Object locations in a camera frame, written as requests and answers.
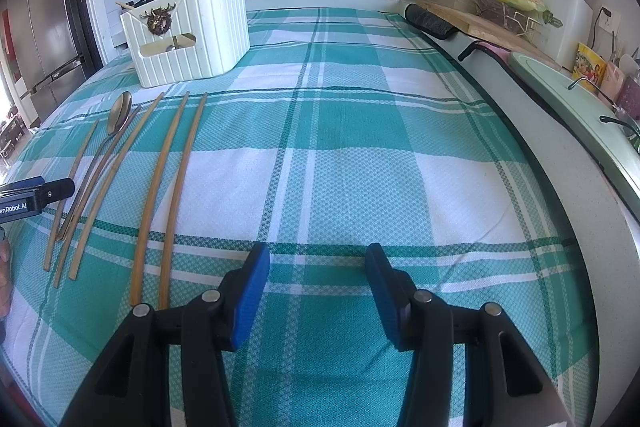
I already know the wire basket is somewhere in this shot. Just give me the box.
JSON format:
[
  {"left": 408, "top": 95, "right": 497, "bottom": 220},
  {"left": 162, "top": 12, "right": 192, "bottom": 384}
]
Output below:
[{"left": 472, "top": 0, "right": 543, "bottom": 40}]

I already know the yellow snack packet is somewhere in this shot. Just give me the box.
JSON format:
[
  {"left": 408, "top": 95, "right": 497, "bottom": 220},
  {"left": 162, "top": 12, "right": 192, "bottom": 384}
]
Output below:
[{"left": 574, "top": 43, "right": 608, "bottom": 94}]

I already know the purple soap bottle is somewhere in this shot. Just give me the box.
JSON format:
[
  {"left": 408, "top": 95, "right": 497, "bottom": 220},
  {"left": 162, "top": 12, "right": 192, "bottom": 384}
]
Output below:
[{"left": 617, "top": 79, "right": 640, "bottom": 120}]

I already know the white knife block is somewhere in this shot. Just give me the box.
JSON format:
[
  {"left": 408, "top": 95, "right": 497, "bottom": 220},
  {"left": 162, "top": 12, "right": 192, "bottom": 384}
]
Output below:
[{"left": 541, "top": 0, "right": 594, "bottom": 68}]

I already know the teal checked tablecloth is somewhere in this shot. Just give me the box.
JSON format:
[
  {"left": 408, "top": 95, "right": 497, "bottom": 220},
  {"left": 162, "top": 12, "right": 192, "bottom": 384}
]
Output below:
[{"left": 0, "top": 7, "right": 601, "bottom": 427}]

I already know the black sink rim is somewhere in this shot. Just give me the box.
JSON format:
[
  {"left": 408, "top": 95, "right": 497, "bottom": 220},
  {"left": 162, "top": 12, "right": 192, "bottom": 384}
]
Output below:
[{"left": 457, "top": 39, "right": 640, "bottom": 238}]

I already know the cream utensil holder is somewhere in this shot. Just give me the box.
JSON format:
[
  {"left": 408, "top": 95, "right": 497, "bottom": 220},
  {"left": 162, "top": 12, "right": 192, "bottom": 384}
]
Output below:
[{"left": 120, "top": 0, "right": 251, "bottom": 88}]

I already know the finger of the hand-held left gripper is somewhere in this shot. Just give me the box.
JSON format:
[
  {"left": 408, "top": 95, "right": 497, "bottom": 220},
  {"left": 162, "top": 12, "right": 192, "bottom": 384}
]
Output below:
[{"left": 0, "top": 176, "right": 76, "bottom": 212}]

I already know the wooden cutting board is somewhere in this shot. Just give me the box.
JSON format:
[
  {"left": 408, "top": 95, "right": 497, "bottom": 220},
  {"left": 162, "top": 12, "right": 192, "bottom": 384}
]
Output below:
[{"left": 415, "top": 0, "right": 561, "bottom": 68}]

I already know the dark wooden furniture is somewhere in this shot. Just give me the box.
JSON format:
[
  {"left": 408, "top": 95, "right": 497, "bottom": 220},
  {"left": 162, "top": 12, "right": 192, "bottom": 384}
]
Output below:
[{"left": 0, "top": 107, "right": 27, "bottom": 154}]

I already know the wall socket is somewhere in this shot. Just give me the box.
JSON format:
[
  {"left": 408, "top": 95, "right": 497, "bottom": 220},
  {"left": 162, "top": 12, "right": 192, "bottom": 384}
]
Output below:
[{"left": 597, "top": 6, "right": 621, "bottom": 35}]

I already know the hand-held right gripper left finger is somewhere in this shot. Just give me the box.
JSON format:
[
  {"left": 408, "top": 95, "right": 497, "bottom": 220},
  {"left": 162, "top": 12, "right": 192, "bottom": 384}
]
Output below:
[{"left": 59, "top": 241, "right": 271, "bottom": 427}]

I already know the person's left hand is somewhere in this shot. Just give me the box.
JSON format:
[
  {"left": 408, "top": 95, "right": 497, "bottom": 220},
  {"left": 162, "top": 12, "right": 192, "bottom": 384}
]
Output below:
[{"left": 0, "top": 234, "right": 13, "bottom": 320}]

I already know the black padded cushion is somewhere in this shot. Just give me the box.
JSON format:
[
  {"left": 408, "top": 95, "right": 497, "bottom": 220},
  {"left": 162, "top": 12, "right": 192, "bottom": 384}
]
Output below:
[{"left": 404, "top": 3, "right": 458, "bottom": 40}]

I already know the brass tinted metal spoon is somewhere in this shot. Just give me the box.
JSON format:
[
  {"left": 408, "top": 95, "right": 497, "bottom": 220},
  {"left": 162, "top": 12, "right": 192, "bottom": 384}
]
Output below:
[{"left": 57, "top": 91, "right": 133, "bottom": 242}]

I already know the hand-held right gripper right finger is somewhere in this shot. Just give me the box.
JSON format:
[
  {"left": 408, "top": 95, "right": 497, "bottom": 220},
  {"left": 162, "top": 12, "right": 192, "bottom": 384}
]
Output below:
[{"left": 364, "top": 243, "right": 576, "bottom": 427}]

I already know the pink container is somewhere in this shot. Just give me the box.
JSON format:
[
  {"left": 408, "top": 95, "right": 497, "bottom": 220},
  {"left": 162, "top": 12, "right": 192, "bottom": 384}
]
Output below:
[{"left": 602, "top": 62, "right": 628, "bottom": 105}]

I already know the grey refrigerator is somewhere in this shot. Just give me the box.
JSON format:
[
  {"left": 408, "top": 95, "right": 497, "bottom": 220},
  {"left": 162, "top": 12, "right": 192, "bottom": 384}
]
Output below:
[{"left": 0, "top": 0, "right": 96, "bottom": 128}]

